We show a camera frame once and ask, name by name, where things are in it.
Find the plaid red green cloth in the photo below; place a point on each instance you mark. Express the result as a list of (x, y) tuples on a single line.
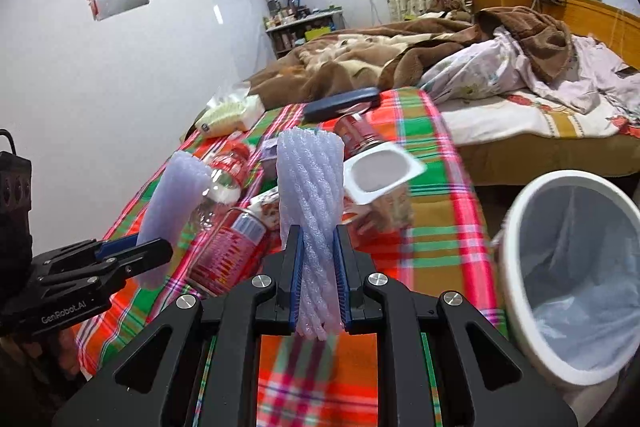
[(307, 383)]

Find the white floral quilt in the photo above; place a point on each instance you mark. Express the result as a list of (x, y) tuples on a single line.
[(499, 66)]

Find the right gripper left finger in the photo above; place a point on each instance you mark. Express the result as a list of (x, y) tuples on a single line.
[(281, 311)]

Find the brown fleece blanket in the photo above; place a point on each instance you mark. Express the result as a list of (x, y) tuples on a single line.
[(396, 55)]

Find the white patterned paper carton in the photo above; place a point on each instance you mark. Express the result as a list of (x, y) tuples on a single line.
[(265, 207)]

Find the dark blue glasses case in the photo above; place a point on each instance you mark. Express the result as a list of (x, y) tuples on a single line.
[(338, 105)]

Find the white yogurt cup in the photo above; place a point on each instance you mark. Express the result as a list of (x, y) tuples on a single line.
[(378, 178)]

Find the white patterned bed sheet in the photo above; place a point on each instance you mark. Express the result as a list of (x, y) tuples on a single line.
[(472, 122)]

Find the clear cola plastic bottle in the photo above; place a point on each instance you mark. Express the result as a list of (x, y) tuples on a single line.
[(229, 172)]

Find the purple milk carton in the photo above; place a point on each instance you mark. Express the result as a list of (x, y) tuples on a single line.
[(268, 158)]

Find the yellow tissue pack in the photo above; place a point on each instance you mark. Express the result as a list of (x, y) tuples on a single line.
[(236, 111)]

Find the white trash bin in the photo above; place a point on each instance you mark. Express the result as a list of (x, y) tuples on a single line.
[(568, 261)]

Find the red drink can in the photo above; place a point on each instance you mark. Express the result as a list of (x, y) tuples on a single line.
[(357, 134)]

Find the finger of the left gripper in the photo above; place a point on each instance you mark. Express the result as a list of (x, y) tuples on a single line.
[(135, 259)]

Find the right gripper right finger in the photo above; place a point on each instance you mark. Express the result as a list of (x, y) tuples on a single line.
[(358, 311)]

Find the white foam net sleeve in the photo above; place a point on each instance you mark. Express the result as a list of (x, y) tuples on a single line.
[(310, 167)]

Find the brown teddy bear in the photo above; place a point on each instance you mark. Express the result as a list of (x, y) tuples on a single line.
[(451, 9)]

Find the wooden headboard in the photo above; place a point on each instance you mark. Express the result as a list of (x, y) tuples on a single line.
[(616, 28)]

